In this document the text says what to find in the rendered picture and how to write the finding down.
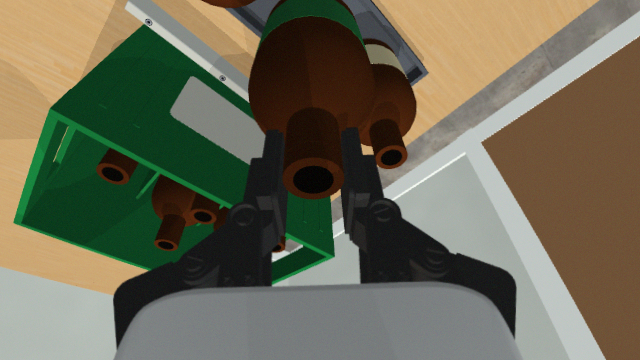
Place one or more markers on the dark grey tray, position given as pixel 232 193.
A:
pixel 254 16

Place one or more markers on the brown bottle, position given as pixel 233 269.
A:
pixel 394 110
pixel 116 167
pixel 310 79
pixel 221 218
pixel 204 210
pixel 281 246
pixel 228 3
pixel 172 203

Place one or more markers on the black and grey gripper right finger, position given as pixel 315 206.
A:
pixel 394 250

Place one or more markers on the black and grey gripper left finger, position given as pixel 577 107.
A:
pixel 252 227

